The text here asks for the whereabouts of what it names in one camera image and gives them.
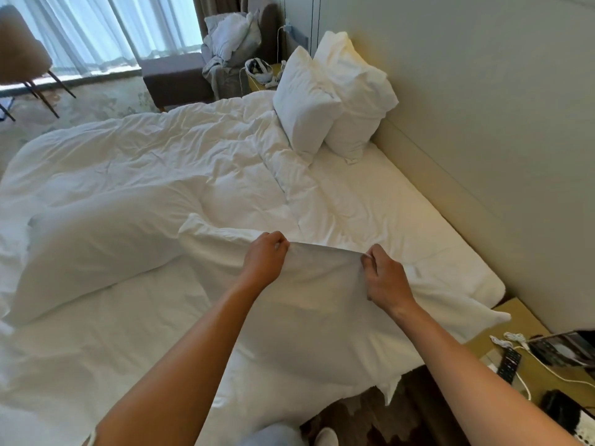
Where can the black remote control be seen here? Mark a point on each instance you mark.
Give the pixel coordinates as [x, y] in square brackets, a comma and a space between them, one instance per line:
[509, 364]

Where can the brown upholstered sofa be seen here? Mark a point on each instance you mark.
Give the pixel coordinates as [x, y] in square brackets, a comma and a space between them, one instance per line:
[176, 78]

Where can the person's left hand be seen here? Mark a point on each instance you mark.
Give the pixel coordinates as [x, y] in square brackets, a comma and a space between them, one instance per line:
[265, 257]

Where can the white slipper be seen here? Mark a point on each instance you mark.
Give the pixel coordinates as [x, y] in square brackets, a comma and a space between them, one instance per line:
[327, 437]

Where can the person's left forearm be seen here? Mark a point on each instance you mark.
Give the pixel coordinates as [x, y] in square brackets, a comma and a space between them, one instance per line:
[176, 376]

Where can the white sheer curtain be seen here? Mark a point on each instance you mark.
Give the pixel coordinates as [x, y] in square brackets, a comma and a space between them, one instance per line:
[93, 27]

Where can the white duvet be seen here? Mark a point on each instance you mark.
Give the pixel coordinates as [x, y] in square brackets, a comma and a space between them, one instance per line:
[162, 148]
[395, 218]

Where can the white pillow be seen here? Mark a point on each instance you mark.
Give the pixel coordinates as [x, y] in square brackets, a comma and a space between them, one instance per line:
[362, 97]
[102, 246]
[316, 329]
[302, 106]

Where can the person's right hand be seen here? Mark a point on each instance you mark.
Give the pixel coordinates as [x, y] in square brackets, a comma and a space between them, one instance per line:
[388, 283]

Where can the white crumpled bedding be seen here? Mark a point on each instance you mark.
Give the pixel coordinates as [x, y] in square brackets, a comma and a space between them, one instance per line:
[232, 41]

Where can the grey trousers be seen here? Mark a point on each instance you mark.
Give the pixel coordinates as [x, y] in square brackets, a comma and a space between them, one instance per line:
[274, 436]

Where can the wooden nightstand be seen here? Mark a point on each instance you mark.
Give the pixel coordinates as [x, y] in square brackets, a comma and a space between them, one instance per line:
[520, 320]
[253, 84]

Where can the brown drape curtain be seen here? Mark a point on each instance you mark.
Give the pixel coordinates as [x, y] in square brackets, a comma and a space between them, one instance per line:
[218, 6]

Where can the beige chair wooden legs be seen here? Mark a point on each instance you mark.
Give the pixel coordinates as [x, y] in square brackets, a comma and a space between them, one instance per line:
[23, 51]

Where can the black telephone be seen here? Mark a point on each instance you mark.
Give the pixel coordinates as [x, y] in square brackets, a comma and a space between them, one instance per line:
[560, 413]

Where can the person's right forearm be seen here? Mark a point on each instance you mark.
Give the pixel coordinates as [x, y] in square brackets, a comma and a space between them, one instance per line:
[474, 390]

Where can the white headset device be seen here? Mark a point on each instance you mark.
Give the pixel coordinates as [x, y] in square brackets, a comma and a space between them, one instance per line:
[259, 71]

